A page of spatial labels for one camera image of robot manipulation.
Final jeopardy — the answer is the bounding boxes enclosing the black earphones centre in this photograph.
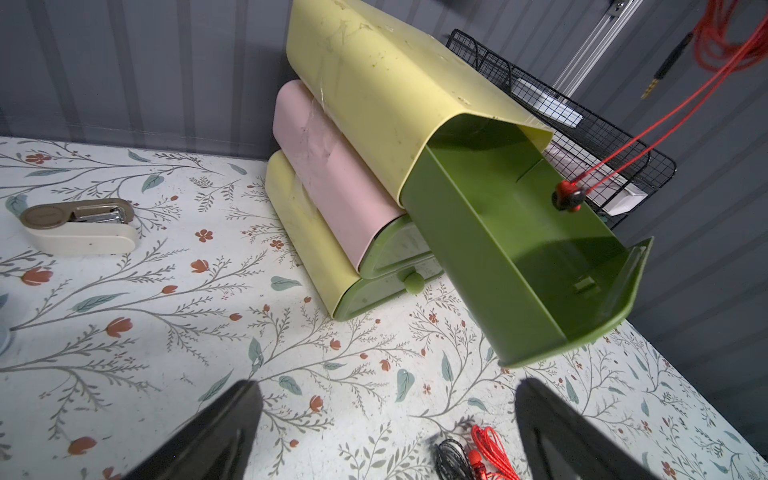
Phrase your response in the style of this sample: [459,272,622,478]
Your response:
[432,438,475,480]

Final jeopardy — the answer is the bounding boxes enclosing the green yellow drawer cabinet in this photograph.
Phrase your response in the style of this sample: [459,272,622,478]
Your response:
[264,0,655,370]

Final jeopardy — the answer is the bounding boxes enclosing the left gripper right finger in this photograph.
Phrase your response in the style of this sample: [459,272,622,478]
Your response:
[515,378,654,479]

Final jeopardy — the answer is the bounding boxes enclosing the red earphones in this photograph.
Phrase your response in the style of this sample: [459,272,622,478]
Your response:
[468,425,520,480]
[552,1,767,212]

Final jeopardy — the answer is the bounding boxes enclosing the green top drawer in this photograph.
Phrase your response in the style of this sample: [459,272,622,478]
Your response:
[400,114,653,368]

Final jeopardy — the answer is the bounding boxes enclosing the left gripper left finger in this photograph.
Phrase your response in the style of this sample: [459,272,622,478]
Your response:
[125,380,263,480]

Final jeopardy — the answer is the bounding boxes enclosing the black wire desk organizer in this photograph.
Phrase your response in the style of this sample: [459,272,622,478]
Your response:
[446,29,677,228]

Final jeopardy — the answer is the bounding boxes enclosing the beige stapler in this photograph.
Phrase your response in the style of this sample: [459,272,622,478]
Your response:
[19,198,139,256]

